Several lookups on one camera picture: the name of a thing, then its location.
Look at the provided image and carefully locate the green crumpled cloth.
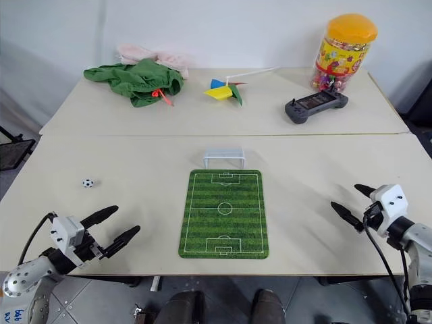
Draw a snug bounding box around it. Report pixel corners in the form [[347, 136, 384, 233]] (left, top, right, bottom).
[[83, 58, 185, 108]]

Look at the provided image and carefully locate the pink fluffy cloth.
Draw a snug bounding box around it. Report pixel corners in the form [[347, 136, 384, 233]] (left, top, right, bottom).
[[116, 42, 196, 79]]

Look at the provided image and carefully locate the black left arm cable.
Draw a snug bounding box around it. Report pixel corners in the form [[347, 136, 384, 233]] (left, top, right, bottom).
[[17, 211, 57, 267]]

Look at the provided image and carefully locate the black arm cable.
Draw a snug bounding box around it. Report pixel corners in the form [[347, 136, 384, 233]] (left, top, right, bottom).
[[362, 211, 414, 324], [17, 211, 57, 267]]

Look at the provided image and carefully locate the dark rounded shape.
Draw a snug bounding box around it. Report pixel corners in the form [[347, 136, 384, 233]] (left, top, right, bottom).
[[250, 288, 285, 324], [161, 290, 207, 324]]

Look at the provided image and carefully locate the candy jar with orange lid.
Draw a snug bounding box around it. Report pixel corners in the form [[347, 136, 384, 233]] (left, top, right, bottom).
[[309, 13, 379, 92]]

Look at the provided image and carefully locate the small white toy goal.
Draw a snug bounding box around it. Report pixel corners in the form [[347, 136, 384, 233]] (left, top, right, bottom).
[[201, 146, 248, 169]]

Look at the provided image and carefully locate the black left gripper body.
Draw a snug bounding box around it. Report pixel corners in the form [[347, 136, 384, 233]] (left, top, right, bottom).
[[72, 226, 106, 269]]

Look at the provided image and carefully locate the grey handheld game controller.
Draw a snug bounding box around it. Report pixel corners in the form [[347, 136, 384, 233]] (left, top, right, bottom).
[[284, 88, 350, 125]]

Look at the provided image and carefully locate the green soccer field mat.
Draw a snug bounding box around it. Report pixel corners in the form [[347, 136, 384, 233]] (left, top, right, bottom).
[[178, 168, 271, 260]]

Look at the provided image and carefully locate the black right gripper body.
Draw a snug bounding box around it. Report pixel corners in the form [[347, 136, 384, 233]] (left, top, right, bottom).
[[362, 201, 385, 234]]

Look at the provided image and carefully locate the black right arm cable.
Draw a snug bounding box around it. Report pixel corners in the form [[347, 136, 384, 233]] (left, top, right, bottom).
[[362, 211, 414, 324]]

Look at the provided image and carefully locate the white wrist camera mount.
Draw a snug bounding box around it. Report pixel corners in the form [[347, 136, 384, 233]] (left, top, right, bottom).
[[369, 184, 411, 238], [49, 215, 86, 254]]

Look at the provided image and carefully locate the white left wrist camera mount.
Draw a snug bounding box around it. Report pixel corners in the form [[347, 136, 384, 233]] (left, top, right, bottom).
[[49, 215, 86, 254]]

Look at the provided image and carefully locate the dark bulky object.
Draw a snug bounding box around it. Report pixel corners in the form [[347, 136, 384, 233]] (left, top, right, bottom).
[[395, 59, 432, 128]]

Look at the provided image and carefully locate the colourful paper pinwheel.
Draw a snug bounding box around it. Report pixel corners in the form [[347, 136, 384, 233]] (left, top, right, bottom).
[[202, 66, 281, 108]]

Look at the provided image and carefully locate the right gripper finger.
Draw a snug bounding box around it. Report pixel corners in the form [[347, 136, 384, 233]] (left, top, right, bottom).
[[354, 184, 377, 200], [330, 201, 365, 234]]

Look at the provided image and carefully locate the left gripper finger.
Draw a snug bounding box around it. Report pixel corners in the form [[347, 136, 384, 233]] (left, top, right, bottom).
[[80, 205, 119, 231], [101, 225, 141, 261]]

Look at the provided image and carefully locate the black metal stand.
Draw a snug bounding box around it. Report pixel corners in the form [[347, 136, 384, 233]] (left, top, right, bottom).
[[0, 126, 36, 173]]

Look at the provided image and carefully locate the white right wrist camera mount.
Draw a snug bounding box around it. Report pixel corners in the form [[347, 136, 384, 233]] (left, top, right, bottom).
[[369, 184, 411, 238]]

